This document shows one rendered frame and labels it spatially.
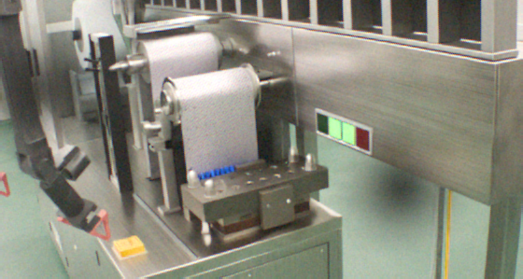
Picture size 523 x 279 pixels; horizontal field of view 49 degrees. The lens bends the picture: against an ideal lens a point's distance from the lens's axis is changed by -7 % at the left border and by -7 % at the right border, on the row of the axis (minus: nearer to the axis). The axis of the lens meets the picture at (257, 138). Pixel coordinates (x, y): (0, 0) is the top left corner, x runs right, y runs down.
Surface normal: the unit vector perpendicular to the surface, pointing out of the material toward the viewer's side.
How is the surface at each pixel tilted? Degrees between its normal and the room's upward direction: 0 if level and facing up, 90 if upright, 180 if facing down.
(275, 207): 90
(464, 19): 90
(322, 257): 90
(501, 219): 90
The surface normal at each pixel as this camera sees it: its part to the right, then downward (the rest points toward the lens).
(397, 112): -0.88, 0.21
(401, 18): 0.47, 0.23
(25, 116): 0.75, 0.15
